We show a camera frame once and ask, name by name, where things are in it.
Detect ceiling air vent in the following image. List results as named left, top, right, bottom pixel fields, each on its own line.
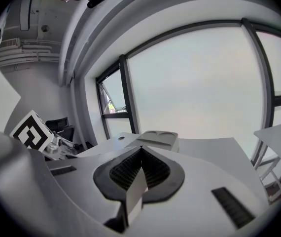
left=0, top=38, right=21, bottom=49

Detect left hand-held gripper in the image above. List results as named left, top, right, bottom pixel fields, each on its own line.
left=9, top=109, right=78, bottom=160

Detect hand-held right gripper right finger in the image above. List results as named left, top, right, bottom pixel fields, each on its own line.
left=126, top=146, right=271, bottom=237

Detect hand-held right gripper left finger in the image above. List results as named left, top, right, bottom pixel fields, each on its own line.
left=44, top=146, right=142, bottom=233

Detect white ceiling pipes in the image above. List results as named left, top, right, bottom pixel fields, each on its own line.
left=0, top=39, right=61, bottom=68

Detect long ceiling light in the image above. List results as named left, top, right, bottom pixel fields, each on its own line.
left=19, top=0, right=35, bottom=32

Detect black office chair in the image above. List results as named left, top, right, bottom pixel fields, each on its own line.
left=45, top=117, right=75, bottom=143

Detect grey container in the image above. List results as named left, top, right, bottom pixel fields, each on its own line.
left=127, top=130, right=180, bottom=153

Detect white side table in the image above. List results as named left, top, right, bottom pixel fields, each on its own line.
left=250, top=119, right=281, bottom=203

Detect black window frame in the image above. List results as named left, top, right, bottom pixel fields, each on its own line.
left=95, top=18, right=281, bottom=168

